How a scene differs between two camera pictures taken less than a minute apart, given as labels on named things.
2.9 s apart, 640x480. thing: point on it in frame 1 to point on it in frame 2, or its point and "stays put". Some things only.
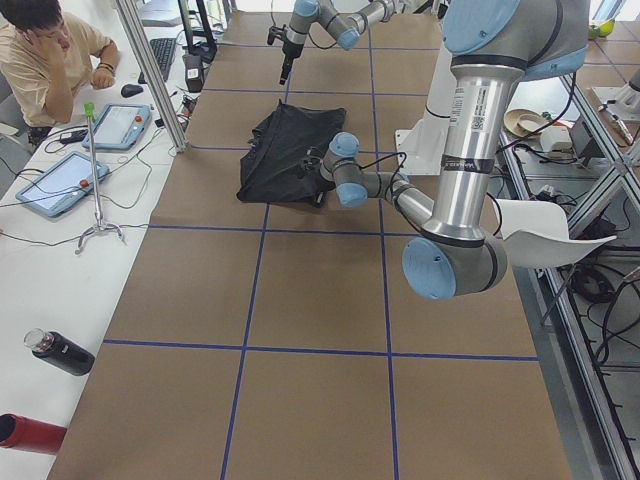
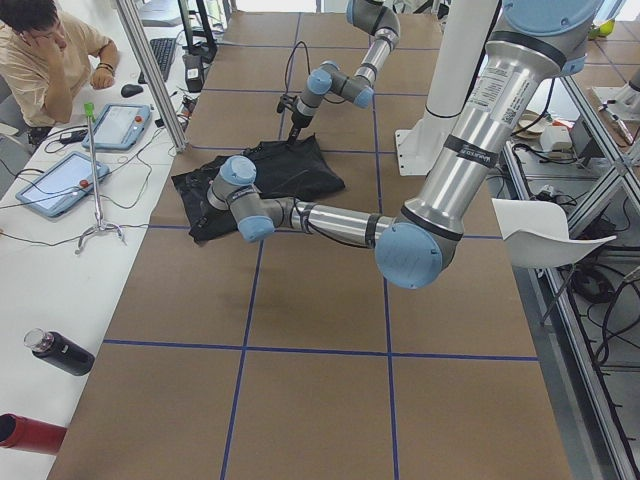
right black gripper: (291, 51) to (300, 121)
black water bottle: (59, 351) stays put
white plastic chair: (536, 234) stays put
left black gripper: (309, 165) to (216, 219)
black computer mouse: (129, 90) stays put
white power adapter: (556, 138) stays put
